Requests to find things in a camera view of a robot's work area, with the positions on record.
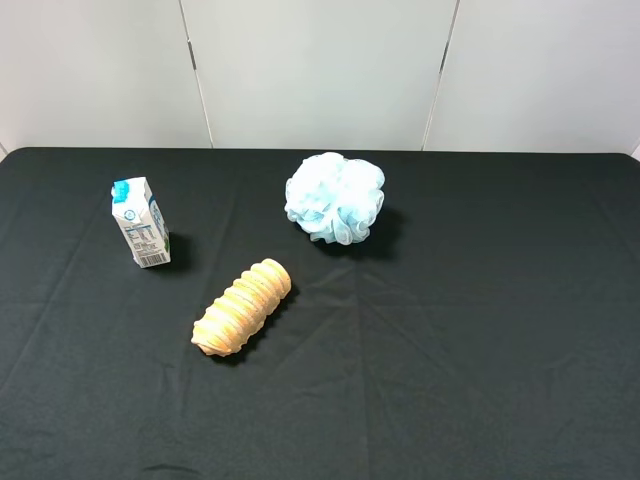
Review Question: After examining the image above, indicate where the light blue bath loofah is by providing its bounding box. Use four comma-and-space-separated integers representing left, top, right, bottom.
284, 152, 385, 245

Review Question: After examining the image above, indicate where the white blue milk carton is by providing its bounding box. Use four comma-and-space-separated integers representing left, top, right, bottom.
111, 177, 171, 268

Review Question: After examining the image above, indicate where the ridged orange bread loaf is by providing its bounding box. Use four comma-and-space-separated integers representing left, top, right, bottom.
191, 258, 292, 357

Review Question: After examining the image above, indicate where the black tablecloth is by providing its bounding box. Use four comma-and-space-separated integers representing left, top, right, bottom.
1, 148, 639, 479

